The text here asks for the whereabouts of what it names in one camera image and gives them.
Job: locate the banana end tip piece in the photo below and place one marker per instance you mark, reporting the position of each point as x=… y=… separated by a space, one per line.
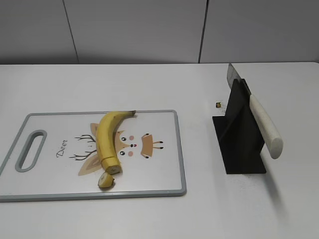
x=106 y=181

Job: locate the white deer cutting board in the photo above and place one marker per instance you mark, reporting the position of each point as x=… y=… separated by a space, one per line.
x=53 y=157

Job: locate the black knife stand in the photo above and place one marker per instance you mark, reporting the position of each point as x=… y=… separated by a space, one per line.
x=240 y=140

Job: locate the yellow banana main part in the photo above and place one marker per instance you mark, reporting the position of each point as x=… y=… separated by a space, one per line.
x=105 y=134

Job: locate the cut banana slice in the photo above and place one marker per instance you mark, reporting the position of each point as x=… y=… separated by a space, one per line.
x=111 y=165

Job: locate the white-handled kitchen knife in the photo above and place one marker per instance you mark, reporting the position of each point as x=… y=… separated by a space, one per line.
x=269 y=132

